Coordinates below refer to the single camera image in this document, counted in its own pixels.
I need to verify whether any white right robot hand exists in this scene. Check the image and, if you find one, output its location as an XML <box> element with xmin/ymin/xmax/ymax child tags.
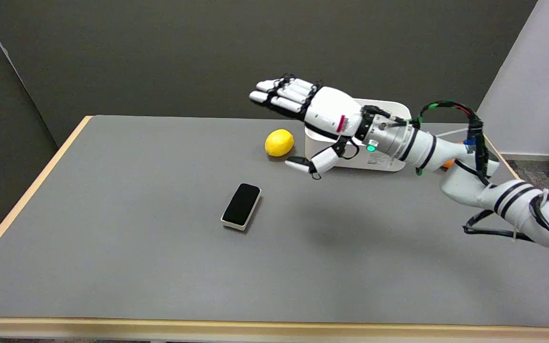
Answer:
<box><xmin>249</xmin><ymin>74</ymin><xmax>369</xmax><ymax>180</ymax></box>

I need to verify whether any black blackboard eraser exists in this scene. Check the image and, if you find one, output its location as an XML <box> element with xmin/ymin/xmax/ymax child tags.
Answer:
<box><xmin>221</xmin><ymin>183</ymin><xmax>262</xmax><ymax>232</ymax></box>

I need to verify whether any yellow lemon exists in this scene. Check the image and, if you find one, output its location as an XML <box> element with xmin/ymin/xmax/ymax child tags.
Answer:
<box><xmin>264</xmin><ymin>129</ymin><xmax>295</xmax><ymax>157</ymax></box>

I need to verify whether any white plastic bin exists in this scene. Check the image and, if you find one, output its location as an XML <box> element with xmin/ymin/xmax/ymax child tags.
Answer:
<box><xmin>305</xmin><ymin>98</ymin><xmax>412</xmax><ymax>172</ymax></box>

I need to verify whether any orange mango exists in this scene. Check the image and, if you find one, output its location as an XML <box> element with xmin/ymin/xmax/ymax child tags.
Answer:
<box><xmin>442</xmin><ymin>141</ymin><xmax>464</xmax><ymax>169</ymax></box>

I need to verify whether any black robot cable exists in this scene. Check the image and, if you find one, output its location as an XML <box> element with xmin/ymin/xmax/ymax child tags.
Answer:
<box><xmin>415</xmin><ymin>100</ymin><xmax>549</xmax><ymax>248</ymax></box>

